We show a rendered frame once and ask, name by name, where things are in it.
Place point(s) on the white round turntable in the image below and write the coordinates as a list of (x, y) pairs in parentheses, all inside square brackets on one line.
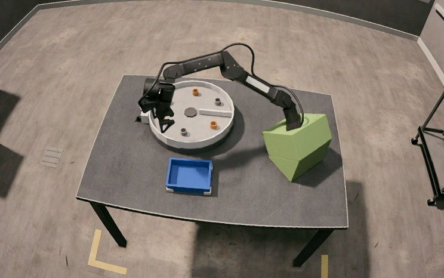
[(192, 112)]

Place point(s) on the blue open tray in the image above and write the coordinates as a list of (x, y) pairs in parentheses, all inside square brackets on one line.
[(187, 174)]

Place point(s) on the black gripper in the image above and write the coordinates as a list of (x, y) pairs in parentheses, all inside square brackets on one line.
[(161, 116)]

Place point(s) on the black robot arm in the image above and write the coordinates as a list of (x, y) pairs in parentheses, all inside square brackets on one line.
[(231, 70)]

